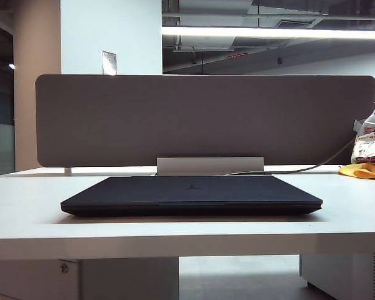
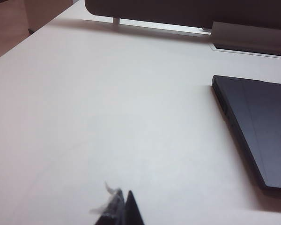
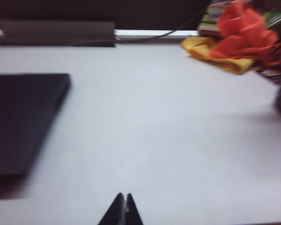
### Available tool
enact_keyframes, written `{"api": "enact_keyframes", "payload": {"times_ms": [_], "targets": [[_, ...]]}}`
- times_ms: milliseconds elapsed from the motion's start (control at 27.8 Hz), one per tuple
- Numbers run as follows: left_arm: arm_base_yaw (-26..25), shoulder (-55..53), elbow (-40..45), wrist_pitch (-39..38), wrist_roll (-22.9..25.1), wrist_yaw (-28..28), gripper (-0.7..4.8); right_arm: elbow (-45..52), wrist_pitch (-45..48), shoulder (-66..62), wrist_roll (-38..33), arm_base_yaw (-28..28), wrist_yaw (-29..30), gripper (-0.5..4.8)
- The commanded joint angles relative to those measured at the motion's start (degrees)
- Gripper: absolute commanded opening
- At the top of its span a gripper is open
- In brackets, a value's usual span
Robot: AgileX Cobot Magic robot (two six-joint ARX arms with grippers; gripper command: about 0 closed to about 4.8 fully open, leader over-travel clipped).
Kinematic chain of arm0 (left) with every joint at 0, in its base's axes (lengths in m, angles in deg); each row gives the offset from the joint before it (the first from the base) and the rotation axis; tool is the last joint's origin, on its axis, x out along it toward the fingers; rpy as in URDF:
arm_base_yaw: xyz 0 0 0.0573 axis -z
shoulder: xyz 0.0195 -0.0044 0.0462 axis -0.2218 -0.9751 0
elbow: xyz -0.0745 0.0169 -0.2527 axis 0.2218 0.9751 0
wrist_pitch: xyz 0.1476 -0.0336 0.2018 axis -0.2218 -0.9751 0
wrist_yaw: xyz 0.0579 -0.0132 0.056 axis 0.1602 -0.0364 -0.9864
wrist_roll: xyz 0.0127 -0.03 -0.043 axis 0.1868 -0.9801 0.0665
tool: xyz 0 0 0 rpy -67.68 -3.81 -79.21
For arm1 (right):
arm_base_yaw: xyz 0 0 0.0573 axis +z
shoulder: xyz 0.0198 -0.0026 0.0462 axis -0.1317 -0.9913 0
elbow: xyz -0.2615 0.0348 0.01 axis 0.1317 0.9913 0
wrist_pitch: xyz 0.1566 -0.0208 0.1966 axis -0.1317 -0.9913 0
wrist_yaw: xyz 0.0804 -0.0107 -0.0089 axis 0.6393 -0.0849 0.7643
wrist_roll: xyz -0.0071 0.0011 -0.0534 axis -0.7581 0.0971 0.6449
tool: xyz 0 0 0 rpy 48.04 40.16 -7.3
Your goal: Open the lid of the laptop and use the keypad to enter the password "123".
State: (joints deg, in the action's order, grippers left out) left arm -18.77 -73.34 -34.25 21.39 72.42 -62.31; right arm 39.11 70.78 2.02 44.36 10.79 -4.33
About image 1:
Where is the black laptop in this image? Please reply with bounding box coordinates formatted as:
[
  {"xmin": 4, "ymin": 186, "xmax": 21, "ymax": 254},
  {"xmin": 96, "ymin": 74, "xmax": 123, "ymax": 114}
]
[{"xmin": 60, "ymin": 175, "xmax": 324, "ymax": 217}]

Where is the grey fabric desk divider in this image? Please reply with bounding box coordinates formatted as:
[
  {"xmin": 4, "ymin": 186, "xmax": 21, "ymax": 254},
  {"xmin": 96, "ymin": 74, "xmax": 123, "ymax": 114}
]
[{"xmin": 35, "ymin": 74, "xmax": 375, "ymax": 168}]

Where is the long ceiling light strip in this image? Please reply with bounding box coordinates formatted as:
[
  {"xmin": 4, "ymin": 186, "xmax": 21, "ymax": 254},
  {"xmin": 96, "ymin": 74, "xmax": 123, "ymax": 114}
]
[{"xmin": 161, "ymin": 26, "xmax": 375, "ymax": 40}]

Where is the yellow cloth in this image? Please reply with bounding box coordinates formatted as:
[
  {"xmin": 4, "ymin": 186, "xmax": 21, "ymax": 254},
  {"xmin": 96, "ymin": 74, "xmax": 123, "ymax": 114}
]
[{"xmin": 337, "ymin": 162, "xmax": 375, "ymax": 181}]

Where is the printed white plastic bag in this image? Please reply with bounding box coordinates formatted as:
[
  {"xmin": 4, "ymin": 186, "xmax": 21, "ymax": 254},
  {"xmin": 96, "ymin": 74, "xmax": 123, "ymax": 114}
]
[{"xmin": 351, "ymin": 99, "xmax": 375, "ymax": 165}]

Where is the white cabinet with vent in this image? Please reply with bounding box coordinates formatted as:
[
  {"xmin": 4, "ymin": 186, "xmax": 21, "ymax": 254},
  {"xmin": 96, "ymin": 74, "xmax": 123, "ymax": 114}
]
[{"xmin": 299, "ymin": 252, "xmax": 375, "ymax": 300}]

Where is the white drawer cabinet with lock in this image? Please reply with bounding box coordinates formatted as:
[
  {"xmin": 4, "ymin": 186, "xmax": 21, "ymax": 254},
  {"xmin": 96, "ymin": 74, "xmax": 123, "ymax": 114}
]
[{"xmin": 0, "ymin": 258, "xmax": 81, "ymax": 300}]

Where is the grey cable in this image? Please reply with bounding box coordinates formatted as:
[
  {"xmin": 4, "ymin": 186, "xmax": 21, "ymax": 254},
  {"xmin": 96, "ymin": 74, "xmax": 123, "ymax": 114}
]
[{"xmin": 226, "ymin": 139, "xmax": 357, "ymax": 176}]

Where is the silver wall plate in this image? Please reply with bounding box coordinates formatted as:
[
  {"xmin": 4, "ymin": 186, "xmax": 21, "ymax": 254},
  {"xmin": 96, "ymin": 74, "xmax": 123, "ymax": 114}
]
[{"xmin": 101, "ymin": 50, "xmax": 118, "ymax": 76}]

